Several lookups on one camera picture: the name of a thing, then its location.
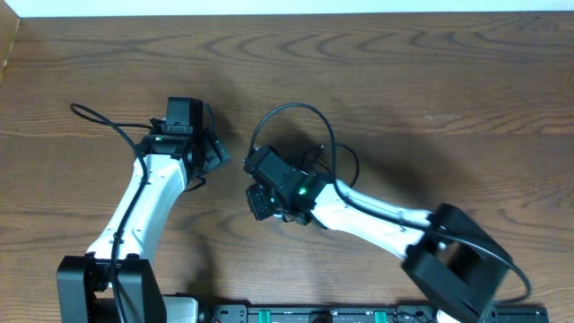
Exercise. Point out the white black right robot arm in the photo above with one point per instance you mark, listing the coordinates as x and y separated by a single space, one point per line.
455 263

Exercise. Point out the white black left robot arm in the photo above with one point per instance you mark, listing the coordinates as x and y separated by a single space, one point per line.
114 280

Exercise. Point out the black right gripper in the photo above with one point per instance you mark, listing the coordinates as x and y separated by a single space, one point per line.
258 209

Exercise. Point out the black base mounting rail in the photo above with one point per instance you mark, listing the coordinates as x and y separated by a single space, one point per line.
409 313

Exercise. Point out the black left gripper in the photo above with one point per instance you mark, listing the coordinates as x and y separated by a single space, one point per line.
215 151

